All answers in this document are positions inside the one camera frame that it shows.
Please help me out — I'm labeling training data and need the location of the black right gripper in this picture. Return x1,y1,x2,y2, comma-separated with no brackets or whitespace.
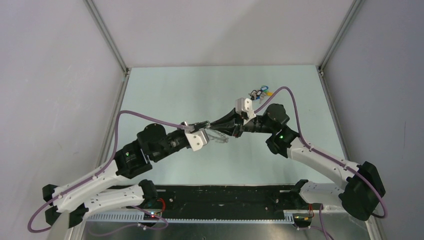
209,107,275,139

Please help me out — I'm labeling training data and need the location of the large metal keyring disc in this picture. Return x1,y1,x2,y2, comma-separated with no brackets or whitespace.
206,129,229,144

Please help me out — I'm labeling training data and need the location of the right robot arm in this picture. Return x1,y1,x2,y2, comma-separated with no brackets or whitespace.
210,103,386,221

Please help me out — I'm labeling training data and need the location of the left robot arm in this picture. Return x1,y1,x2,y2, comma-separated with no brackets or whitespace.
42,121,209,228

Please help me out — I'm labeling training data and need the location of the bunch of coloured keys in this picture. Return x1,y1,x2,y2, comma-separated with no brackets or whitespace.
249,85,274,103

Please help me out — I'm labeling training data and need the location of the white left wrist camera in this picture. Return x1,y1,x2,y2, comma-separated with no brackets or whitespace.
181,121,210,152

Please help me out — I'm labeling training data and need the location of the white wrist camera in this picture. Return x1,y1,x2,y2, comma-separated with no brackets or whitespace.
235,97,257,125
181,121,210,152

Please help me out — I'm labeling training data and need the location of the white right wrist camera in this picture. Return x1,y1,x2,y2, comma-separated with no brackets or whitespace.
235,97,257,125

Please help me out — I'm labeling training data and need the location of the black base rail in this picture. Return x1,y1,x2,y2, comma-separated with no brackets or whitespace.
139,185,320,220

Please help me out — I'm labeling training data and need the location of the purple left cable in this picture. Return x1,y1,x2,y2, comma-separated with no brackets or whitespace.
27,110,186,233

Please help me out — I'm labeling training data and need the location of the white slotted cable duct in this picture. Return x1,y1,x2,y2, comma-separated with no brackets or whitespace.
87,211,312,224

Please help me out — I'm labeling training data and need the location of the left aluminium frame post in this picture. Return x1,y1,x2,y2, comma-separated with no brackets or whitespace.
82,0,131,78

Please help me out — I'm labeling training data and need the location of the aluminium frame post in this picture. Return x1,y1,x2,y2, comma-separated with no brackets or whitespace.
82,0,131,78
317,0,365,77

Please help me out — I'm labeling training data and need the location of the right aluminium frame post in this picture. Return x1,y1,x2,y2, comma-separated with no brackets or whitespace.
317,0,365,77

